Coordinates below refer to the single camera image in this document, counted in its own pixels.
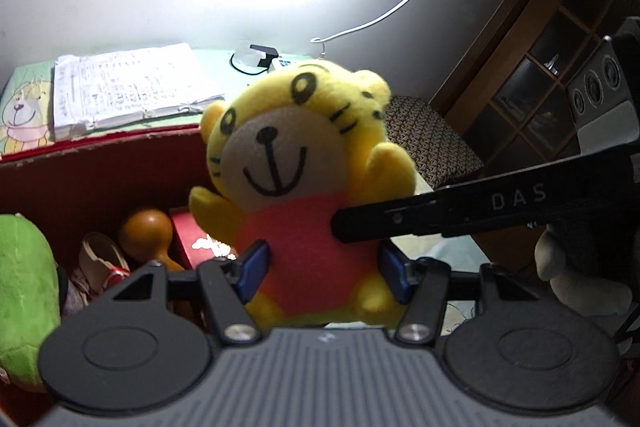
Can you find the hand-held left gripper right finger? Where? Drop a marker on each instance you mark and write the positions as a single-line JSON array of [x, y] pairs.
[[395, 271]]

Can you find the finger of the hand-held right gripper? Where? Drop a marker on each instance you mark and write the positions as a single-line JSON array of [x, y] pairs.
[[380, 219]]

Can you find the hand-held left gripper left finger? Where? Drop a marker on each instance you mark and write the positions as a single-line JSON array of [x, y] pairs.
[[253, 269]]

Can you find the white plush toy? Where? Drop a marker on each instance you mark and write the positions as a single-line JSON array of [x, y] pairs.
[[575, 287]]

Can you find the yellow tiger plush toy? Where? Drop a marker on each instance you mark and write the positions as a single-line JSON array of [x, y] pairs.
[[300, 147]]

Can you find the red cardboard box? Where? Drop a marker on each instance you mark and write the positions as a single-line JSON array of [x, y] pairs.
[[100, 177]]

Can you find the small red box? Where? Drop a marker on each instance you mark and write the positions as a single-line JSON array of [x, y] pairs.
[[186, 232]]

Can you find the patterned cushion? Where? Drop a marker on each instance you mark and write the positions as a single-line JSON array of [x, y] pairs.
[[430, 142]]

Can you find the wooden gourd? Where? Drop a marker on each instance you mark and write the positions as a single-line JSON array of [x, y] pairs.
[[145, 232]]

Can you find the wooden cabinet with glass panes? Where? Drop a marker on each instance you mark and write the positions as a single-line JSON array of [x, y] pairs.
[[510, 72]]

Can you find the small shoe toy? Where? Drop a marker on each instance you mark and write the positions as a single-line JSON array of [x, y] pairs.
[[97, 257]]

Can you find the white power strip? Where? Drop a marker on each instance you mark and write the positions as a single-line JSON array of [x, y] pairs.
[[281, 64]]

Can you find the stack of written papers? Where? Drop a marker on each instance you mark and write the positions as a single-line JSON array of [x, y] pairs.
[[130, 82]]

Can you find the green plush toy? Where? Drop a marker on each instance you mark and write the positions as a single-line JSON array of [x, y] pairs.
[[25, 297]]

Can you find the small black bracket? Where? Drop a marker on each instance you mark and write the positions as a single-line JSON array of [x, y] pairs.
[[264, 53]]

